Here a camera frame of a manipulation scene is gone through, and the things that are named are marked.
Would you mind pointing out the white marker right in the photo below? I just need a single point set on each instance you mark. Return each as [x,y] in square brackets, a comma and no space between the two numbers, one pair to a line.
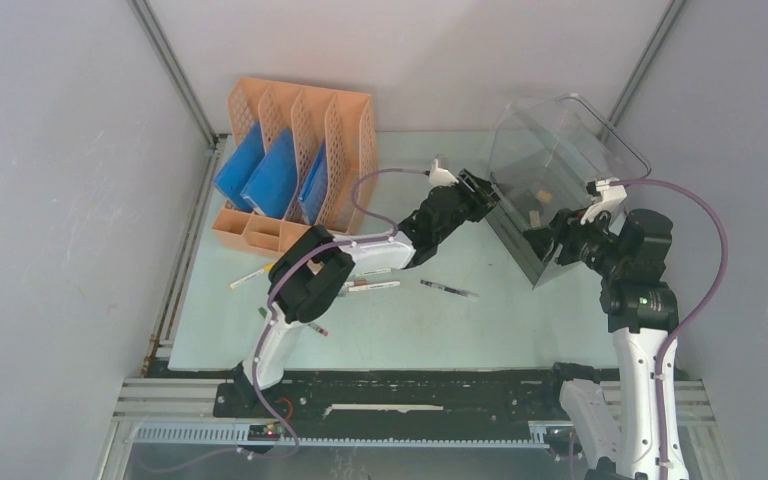
[374,286]

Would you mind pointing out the blue folder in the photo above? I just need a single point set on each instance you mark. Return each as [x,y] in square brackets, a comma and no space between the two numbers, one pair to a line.
[237,171]
[273,183]
[314,185]

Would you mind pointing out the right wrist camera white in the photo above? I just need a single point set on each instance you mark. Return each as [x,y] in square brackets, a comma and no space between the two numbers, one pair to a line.
[607,195]

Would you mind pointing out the blue folder front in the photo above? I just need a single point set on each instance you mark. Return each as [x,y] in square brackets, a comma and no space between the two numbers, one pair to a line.
[237,171]

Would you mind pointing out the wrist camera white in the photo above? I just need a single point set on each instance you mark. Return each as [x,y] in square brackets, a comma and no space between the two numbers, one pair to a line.
[607,195]
[442,173]

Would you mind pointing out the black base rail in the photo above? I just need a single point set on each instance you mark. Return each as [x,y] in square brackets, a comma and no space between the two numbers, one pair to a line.
[424,405]

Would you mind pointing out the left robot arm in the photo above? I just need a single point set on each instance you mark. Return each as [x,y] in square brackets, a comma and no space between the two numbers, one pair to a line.
[306,280]

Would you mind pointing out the clear plastic drawer cabinet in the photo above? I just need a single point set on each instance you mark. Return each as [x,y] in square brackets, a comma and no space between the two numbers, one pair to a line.
[556,145]

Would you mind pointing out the orange plastic file organizer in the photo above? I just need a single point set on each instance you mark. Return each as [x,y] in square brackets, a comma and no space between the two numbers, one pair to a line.
[338,124]

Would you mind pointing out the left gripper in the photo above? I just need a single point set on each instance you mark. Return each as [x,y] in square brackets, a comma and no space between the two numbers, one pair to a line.
[483,198]

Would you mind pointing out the small cork block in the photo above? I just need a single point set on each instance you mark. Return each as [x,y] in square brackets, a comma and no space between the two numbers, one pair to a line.
[543,196]

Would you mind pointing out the green cap marker upper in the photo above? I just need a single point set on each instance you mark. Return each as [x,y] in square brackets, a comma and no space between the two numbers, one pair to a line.
[373,272]

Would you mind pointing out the clear purple pen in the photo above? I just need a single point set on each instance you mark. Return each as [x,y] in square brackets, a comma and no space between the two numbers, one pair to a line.
[448,289]

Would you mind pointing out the yellow cap marker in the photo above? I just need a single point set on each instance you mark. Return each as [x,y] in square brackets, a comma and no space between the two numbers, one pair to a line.
[238,282]

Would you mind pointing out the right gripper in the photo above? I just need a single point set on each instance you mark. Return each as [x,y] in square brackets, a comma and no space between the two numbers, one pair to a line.
[566,226]

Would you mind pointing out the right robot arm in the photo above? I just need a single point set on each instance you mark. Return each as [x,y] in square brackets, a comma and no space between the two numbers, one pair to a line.
[643,442]

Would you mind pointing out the tan eraser stick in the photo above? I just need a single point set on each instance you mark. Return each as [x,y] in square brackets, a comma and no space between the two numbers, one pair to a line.
[534,219]

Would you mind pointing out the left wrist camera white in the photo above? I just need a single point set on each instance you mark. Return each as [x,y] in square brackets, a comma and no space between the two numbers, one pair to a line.
[442,173]

